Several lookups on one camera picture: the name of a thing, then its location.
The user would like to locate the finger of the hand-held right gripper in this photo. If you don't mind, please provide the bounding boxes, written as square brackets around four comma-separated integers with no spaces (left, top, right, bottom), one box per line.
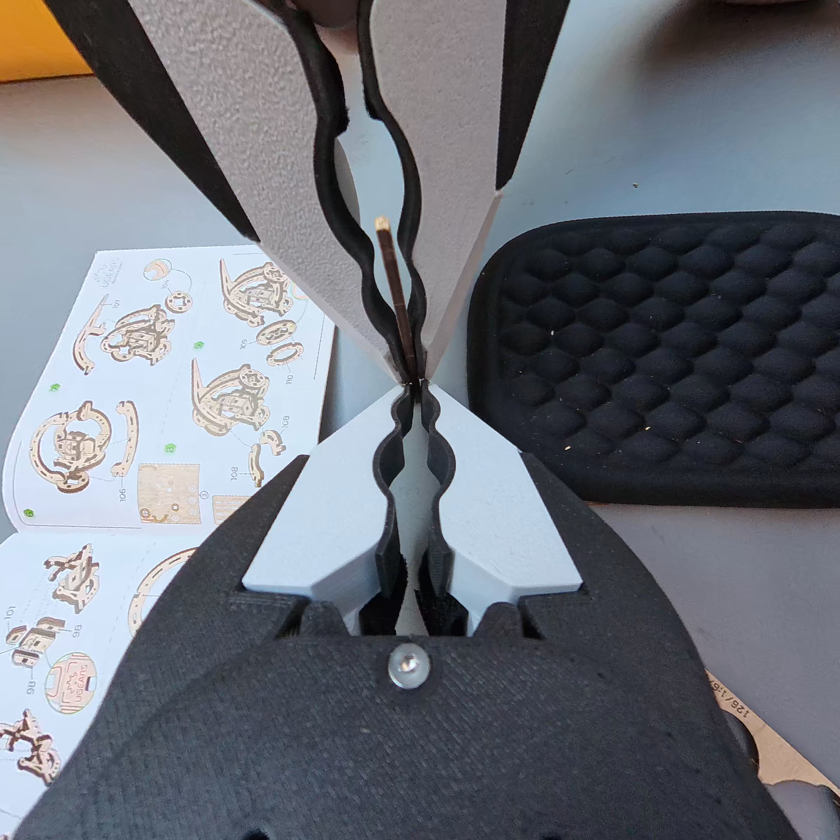
[356,0,521,382]
[126,0,416,385]

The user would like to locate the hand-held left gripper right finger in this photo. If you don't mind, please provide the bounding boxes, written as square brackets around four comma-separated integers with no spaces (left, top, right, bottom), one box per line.
[420,384,585,634]

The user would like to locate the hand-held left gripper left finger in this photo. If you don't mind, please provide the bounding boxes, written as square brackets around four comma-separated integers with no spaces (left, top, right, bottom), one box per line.
[241,384,414,636]

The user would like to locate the wooden stick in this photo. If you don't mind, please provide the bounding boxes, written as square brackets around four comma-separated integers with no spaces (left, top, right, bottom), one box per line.
[374,218,417,382]

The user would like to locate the yellow chair seat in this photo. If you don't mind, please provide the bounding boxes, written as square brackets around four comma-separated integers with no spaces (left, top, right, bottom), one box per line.
[0,0,94,84]

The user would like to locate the white instruction booklet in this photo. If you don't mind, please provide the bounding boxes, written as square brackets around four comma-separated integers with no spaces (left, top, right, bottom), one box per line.
[0,244,340,821]

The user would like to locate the black honeycomb pad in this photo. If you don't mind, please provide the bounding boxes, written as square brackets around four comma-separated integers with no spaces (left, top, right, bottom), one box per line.
[467,211,840,509]

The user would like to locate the punched wooden part sheet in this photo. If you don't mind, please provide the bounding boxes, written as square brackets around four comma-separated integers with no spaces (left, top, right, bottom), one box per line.
[705,668,840,840]

